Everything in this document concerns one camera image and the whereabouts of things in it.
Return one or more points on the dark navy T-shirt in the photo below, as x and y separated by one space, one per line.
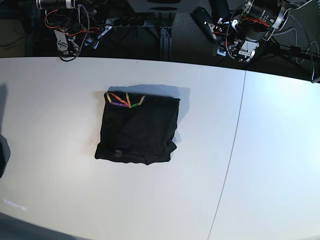
137 128

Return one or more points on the black power brick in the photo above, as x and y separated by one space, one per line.
219 9
204 21

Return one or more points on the aluminium frame post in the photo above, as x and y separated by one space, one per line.
165 36

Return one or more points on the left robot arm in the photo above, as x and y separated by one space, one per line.
238 32

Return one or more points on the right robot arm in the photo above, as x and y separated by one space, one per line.
76 24

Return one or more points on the white power strip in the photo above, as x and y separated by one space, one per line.
126 22

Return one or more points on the black tripod stand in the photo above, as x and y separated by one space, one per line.
291 52

